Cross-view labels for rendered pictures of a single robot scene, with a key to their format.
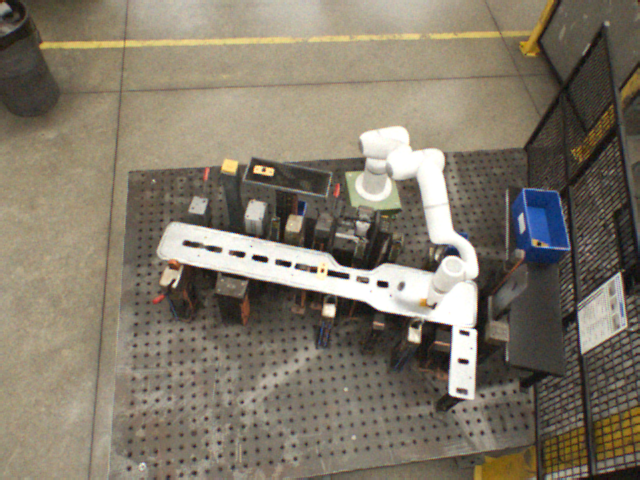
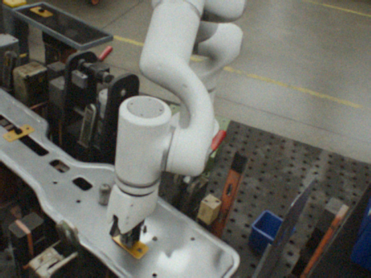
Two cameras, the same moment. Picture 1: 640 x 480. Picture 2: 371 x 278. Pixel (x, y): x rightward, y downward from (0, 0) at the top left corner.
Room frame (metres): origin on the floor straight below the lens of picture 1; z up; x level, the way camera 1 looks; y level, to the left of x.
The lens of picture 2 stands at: (0.47, -0.80, 1.70)
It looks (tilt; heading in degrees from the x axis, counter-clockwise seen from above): 38 degrees down; 33
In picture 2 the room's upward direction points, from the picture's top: 7 degrees clockwise
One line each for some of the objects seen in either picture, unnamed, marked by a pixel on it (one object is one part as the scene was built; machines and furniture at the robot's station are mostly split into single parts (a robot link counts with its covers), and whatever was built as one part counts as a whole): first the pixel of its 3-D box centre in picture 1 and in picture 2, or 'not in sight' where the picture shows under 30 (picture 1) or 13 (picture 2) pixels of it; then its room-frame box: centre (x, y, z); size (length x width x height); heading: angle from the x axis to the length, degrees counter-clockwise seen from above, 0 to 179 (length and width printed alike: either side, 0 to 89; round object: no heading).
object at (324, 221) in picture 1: (321, 244); (67, 132); (1.20, -0.01, 0.89); 0.13 x 0.11 x 0.38; 176
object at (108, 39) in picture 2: (287, 177); (59, 24); (1.35, 0.18, 1.16); 0.37 x 0.14 x 0.02; 86
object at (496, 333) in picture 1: (483, 345); not in sight; (0.82, -0.76, 0.88); 0.08 x 0.08 x 0.36; 86
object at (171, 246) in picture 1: (317, 272); (12, 132); (1.00, -0.01, 1.00); 1.38 x 0.22 x 0.02; 86
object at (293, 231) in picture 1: (292, 245); (32, 119); (1.17, 0.12, 0.89); 0.13 x 0.11 x 0.38; 176
